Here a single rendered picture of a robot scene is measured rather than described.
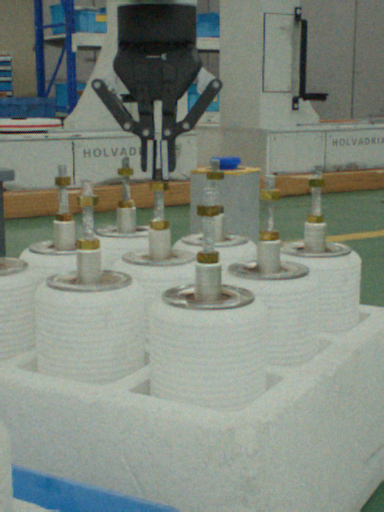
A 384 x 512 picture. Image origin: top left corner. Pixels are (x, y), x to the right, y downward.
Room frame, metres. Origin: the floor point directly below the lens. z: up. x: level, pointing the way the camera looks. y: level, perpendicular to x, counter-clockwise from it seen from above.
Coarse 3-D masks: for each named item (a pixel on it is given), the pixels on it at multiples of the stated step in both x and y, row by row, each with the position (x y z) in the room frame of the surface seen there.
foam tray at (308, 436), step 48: (336, 336) 0.79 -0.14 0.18; (0, 384) 0.67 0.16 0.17; (48, 384) 0.66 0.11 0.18; (144, 384) 0.67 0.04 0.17; (288, 384) 0.65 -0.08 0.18; (336, 384) 0.71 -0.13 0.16; (48, 432) 0.65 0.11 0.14; (96, 432) 0.62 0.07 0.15; (144, 432) 0.60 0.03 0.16; (192, 432) 0.58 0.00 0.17; (240, 432) 0.56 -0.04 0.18; (288, 432) 0.61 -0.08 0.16; (336, 432) 0.71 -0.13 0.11; (96, 480) 0.62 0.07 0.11; (144, 480) 0.60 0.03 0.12; (192, 480) 0.58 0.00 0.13; (240, 480) 0.56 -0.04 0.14; (288, 480) 0.62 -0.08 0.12; (336, 480) 0.72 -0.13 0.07
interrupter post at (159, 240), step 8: (152, 232) 0.81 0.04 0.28; (160, 232) 0.81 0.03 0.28; (168, 232) 0.82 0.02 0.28; (152, 240) 0.81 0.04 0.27; (160, 240) 0.81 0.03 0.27; (168, 240) 0.82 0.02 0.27; (152, 248) 0.81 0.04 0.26; (160, 248) 0.81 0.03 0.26; (168, 248) 0.82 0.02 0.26; (152, 256) 0.81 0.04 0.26; (160, 256) 0.81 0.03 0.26; (168, 256) 0.82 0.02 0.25
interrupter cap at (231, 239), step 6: (192, 234) 0.95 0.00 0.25; (198, 234) 0.95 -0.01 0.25; (228, 234) 0.95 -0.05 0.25; (234, 234) 0.95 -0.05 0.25; (186, 240) 0.91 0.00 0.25; (192, 240) 0.91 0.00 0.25; (198, 240) 0.92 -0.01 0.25; (228, 240) 0.93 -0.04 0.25; (234, 240) 0.91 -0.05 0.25; (240, 240) 0.91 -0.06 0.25; (246, 240) 0.91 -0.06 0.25; (216, 246) 0.89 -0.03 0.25; (222, 246) 0.89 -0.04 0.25; (228, 246) 0.89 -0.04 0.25
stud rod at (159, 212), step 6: (156, 174) 0.82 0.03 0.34; (156, 180) 0.82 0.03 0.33; (162, 180) 0.82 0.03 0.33; (156, 192) 0.82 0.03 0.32; (162, 192) 0.82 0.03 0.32; (156, 198) 0.82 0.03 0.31; (162, 198) 0.82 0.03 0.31; (156, 204) 0.82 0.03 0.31; (162, 204) 0.82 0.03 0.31; (156, 210) 0.82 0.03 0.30; (162, 210) 0.82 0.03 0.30; (156, 216) 0.82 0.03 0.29; (162, 216) 0.82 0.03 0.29
